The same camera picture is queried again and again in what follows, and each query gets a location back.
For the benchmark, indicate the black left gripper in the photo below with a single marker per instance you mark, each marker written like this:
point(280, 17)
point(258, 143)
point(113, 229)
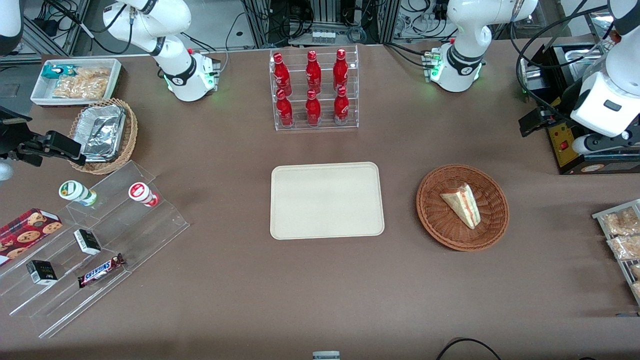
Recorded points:
point(566, 99)

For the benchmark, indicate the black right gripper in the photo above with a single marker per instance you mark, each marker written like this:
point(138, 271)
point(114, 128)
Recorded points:
point(11, 137)

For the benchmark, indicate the triangular sandwich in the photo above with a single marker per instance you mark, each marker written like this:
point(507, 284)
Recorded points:
point(462, 202)

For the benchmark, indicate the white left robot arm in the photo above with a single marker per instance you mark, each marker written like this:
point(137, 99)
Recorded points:
point(457, 75)

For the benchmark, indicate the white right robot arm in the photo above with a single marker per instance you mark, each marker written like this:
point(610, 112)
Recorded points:
point(180, 82)

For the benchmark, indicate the light tan wicker basket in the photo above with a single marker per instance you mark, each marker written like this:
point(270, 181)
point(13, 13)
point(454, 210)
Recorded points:
point(131, 135)

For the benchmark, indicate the tray of packaged snacks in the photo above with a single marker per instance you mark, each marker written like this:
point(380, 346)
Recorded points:
point(600, 214)

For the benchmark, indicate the brown round wicker basket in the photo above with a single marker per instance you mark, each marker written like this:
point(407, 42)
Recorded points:
point(435, 215)

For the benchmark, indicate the beige rectangular tray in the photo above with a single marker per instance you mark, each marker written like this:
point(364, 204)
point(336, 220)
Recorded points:
point(327, 200)

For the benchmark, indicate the black yellow food warmer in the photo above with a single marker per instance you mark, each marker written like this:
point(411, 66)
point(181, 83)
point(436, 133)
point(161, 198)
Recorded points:
point(567, 150)

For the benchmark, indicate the green lid yogurt cup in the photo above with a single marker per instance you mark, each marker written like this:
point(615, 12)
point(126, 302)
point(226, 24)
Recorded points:
point(75, 191)

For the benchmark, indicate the white rectangular bin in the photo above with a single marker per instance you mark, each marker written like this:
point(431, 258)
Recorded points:
point(42, 95)

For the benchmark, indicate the stack of foil containers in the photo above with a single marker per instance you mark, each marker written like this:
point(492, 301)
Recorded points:
point(102, 132)

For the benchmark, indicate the clear bag of crackers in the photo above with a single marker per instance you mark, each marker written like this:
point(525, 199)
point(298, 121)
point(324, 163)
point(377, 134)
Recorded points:
point(82, 86)

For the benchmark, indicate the red chocolate chip cookie box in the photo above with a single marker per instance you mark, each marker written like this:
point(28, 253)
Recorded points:
point(30, 230)

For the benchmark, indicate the teal snack packet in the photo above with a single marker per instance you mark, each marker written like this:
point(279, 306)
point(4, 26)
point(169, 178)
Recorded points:
point(55, 71)

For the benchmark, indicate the small black carton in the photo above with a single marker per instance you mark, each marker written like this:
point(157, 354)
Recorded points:
point(87, 242)
point(41, 272)

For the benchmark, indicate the red lid yogurt cup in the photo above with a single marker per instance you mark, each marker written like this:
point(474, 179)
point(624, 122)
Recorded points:
point(140, 192)

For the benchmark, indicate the clear acrylic stepped shelf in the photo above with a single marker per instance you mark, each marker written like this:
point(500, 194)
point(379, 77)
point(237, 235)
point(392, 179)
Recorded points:
point(150, 230)

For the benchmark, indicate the brown Snickers bar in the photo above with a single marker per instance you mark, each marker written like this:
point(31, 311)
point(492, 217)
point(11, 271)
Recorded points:
point(101, 270)

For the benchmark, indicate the clear bag of snacks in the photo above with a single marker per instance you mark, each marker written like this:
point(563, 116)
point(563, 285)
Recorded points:
point(622, 222)
point(627, 247)

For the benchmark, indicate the red cola bottle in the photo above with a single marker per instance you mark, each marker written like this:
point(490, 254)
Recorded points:
point(340, 70)
point(313, 110)
point(281, 75)
point(313, 72)
point(285, 111)
point(341, 107)

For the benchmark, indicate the clear acrylic bottle rack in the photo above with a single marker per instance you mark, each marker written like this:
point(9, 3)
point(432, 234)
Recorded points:
point(300, 125)

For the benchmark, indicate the small grey device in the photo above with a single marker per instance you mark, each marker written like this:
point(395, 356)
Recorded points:
point(326, 356)

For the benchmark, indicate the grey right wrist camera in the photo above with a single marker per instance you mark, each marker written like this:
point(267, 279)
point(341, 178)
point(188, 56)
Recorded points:
point(5, 171)

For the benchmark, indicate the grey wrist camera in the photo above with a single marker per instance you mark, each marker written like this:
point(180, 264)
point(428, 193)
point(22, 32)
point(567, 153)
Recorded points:
point(5, 171)
point(600, 144)

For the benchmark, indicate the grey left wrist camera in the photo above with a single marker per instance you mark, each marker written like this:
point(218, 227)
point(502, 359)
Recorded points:
point(600, 144)

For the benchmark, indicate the aluminium frame rack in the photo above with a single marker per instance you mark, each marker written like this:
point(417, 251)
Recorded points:
point(387, 20)

